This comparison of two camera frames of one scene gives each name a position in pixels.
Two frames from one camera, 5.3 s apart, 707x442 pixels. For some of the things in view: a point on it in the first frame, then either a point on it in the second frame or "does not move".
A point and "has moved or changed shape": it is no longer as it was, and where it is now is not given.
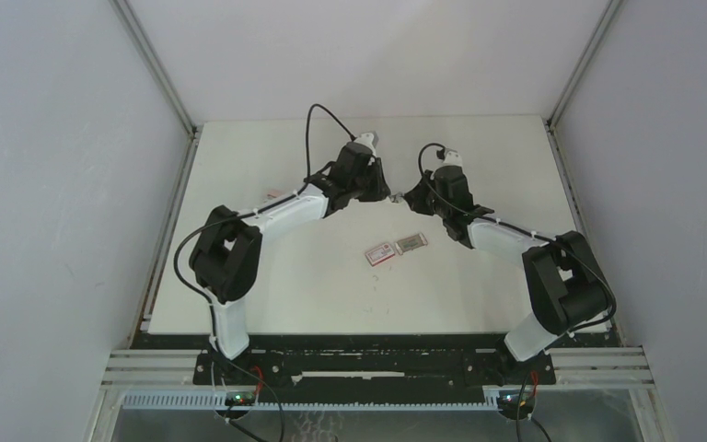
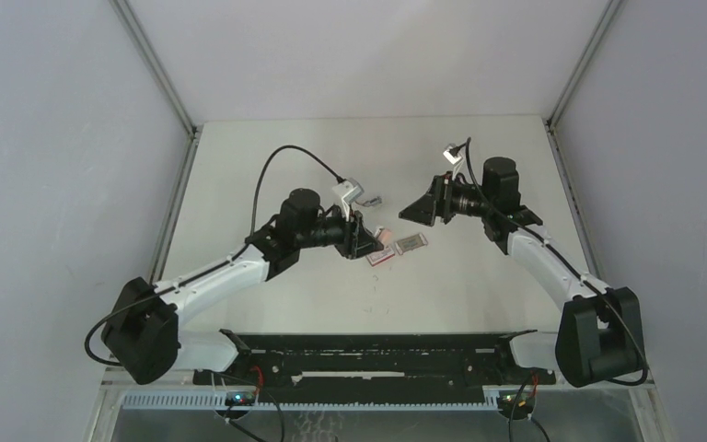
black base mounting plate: (376, 369) does not move
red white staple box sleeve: (380, 254) does not move
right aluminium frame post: (584, 60) does not move
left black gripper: (378, 191) → (355, 241)
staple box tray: (411, 244) does not move
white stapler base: (397, 198) has moved or changed shape
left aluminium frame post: (168, 83) does not move
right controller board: (516, 401) does not move
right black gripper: (417, 199) → (423, 210)
